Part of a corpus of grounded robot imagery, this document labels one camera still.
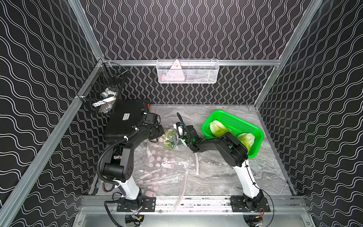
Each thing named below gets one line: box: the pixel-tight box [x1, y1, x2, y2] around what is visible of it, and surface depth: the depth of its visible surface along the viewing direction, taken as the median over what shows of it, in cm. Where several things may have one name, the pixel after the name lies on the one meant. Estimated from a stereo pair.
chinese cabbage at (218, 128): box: [209, 120, 233, 137], surface depth 100 cm
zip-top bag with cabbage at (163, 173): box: [133, 158, 199, 188], surface depth 82 cm
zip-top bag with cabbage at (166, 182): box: [133, 164, 188, 212], surface depth 81 cm
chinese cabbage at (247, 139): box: [236, 132, 256, 155], surface depth 91 cm
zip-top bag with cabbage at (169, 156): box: [144, 127, 199, 178], surface depth 85 cm
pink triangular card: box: [167, 59, 185, 82], surface depth 92 cm
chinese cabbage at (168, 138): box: [161, 129, 178, 149], surface depth 87 cm
